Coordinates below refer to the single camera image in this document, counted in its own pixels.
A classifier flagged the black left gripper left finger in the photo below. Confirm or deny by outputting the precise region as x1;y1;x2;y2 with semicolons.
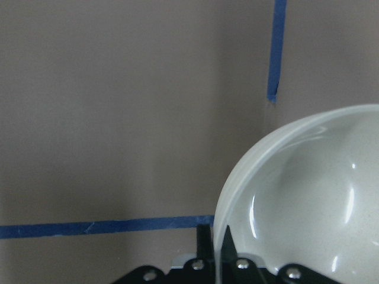
196;224;214;262

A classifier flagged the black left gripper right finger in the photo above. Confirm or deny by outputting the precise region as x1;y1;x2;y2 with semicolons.
221;226;237;262

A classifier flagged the cream ceramic bowl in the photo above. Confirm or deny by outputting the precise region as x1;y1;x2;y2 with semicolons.
213;104;378;283

